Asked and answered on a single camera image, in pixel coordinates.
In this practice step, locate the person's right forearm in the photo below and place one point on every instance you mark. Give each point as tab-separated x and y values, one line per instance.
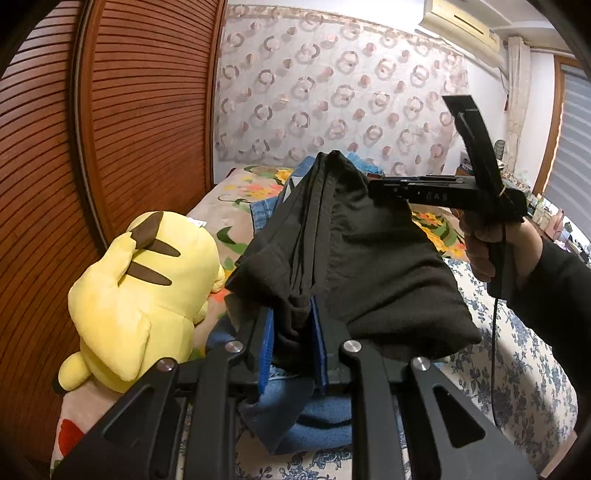
558	304

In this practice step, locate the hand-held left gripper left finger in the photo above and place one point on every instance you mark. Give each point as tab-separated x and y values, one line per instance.
266	353

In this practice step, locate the person's right hand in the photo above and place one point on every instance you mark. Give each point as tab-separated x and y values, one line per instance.
480	249

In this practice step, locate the wall air conditioner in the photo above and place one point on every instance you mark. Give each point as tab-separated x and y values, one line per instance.
461	23

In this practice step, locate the grey window blind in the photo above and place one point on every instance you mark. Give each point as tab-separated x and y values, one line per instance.
577	129

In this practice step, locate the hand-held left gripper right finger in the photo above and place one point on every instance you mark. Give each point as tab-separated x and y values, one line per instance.
319	344

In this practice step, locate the blue folded jeans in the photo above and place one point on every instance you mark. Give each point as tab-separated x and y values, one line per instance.
318	420

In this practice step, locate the black pants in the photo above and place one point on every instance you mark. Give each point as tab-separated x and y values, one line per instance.
378	258

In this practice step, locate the beige curtain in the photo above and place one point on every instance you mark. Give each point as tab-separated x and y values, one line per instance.
515	101

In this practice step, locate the yellow plush toy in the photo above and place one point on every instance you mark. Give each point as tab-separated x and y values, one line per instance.
138	300

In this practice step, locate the row of small bottles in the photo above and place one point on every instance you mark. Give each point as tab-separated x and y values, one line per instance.
554	217

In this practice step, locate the blue floral white bedsheet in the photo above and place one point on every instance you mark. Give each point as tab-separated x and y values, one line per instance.
521	378

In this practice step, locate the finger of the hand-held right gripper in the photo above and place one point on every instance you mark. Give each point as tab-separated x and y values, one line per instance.
415	190

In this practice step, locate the blue cloth item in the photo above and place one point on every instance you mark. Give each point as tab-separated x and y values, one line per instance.
369	167

